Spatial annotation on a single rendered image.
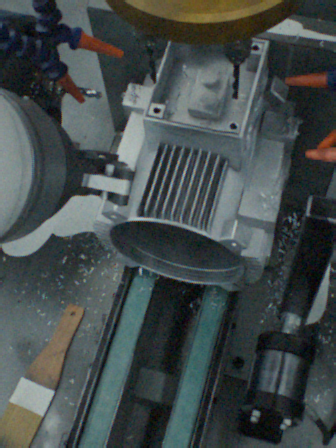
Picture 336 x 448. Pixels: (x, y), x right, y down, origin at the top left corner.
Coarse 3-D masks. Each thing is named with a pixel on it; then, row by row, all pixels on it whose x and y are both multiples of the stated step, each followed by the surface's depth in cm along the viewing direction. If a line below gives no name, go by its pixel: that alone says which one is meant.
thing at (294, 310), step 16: (320, 208) 52; (304, 224) 53; (320, 224) 52; (304, 240) 55; (320, 240) 55; (304, 256) 58; (320, 256) 57; (304, 272) 61; (320, 272) 60; (288, 288) 66; (304, 288) 64; (288, 304) 69; (304, 304) 68; (288, 320) 71; (304, 320) 72
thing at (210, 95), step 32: (192, 64) 75; (224, 64) 74; (256, 64) 72; (160, 96) 73; (192, 96) 72; (224, 96) 72; (256, 96) 71; (160, 128) 69; (192, 128) 68; (224, 128) 71; (224, 160) 72
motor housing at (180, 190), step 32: (128, 128) 78; (256, 128) 76; (128, 160) 76; (160, 160) 73; (192, 160) 72; (256, 160) 75; (288, 160) 79; (160, 192) 69; (192, 192) 70; (224, 192) 71; (96, 224) 76; (128, 224) 81; (160, 224) 85; (192, 224) 69; (128, 256) 82; (160, 256) 84; (192, 256) 84; (224, 256) 82; (256, 256) 72
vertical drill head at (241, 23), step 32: (128, 0) 51; (160, 0) 50; (192, 0) 50; (224, 0) 50; (256, 0) 50; (288, 0) 50; (160, 32) 52; (192, 32) 51; (224, 32) 51; (256, 32) 52
